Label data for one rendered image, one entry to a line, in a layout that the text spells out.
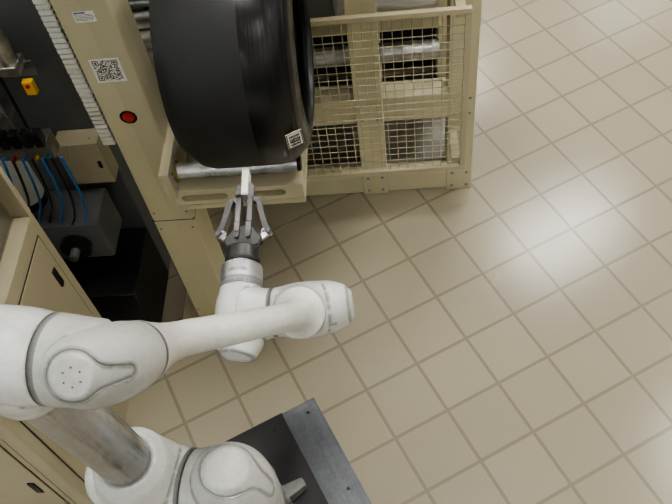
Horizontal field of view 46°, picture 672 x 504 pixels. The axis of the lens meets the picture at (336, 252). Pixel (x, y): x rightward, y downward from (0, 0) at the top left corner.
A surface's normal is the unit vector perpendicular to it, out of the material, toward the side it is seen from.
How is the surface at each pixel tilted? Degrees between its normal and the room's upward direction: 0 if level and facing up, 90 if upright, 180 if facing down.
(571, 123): 0
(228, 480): 7
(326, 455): 0
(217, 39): 47
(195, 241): 90
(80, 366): 41
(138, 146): 90
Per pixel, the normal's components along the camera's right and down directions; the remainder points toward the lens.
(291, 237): -0.10, -0.58
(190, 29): -0.07, 0.13
